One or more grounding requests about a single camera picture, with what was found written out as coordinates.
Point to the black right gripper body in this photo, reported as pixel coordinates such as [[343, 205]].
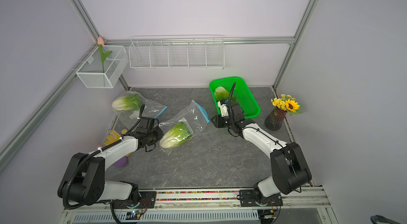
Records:
[[223, 122]]

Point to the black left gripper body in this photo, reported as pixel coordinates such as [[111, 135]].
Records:
[[155, 136]]

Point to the chinese cabbage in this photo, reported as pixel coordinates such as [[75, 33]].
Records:
[[221, 93], [127, 103], [176, 136]]

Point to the clear zip-top bag blue seal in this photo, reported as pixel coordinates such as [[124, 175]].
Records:
[[189, 122]]

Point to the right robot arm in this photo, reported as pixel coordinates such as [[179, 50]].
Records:
[[289, 169]]

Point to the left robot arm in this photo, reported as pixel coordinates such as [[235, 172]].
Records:
[[84, 182]]

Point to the yellow toy hand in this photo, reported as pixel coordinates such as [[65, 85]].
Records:
[[113, 136]]

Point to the green plastic basket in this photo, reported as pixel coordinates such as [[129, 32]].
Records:
[[242, 93]]

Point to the dark glass vase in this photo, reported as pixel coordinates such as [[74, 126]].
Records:
[[275, 119]]

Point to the yellow sunflower bouquet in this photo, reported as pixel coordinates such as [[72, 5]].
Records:
[[287, 104]]

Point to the artificial pink tulip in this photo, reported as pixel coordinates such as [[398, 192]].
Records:
[[103, 54]]

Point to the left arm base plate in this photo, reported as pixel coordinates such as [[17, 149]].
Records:
[[143, 200]]

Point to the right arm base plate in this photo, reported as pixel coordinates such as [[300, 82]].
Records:
[[253, 198]]

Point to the white mesh wall basket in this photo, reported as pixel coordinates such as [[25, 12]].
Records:
[[90, 72]]

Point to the white wire wall shelf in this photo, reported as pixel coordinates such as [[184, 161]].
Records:
[[177, 52]]

